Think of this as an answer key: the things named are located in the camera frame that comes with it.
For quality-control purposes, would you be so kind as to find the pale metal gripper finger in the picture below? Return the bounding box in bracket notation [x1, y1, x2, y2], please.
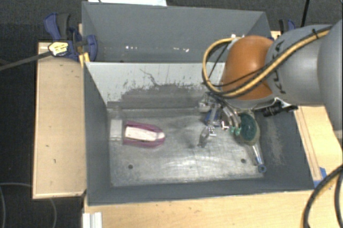
[202, 127, 217, 148]
[198, 127, 210, 146]

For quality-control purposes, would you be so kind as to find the green dish brush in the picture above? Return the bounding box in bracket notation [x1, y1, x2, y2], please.
[233, 112, 267, 173]

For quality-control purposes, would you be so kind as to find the purple and white stapler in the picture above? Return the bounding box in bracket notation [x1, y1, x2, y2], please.
[110, 119, 167, 149]

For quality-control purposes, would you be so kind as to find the grey metal bin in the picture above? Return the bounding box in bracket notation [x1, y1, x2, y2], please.
[81, 1, 316, 206]

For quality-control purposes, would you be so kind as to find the pale wood board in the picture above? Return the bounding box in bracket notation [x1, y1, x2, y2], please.
[32, 41, 88, 200]

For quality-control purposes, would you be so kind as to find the black cylinder on white bracket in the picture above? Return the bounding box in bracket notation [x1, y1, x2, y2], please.
[262, 98, 299, 118]

